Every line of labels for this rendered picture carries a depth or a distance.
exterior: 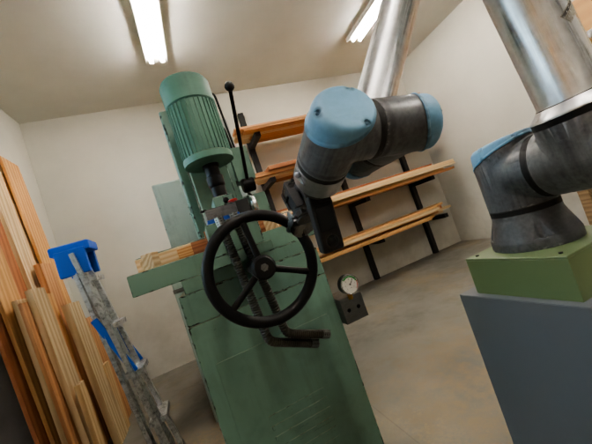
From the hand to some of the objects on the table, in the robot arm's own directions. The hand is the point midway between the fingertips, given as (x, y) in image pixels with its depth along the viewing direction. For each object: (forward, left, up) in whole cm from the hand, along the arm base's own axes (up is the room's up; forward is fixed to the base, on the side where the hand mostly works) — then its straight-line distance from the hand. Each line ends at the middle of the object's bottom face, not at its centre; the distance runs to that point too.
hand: (301, 235), depth 71 cm
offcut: (+36, -28, +5) cm, 46 cm away
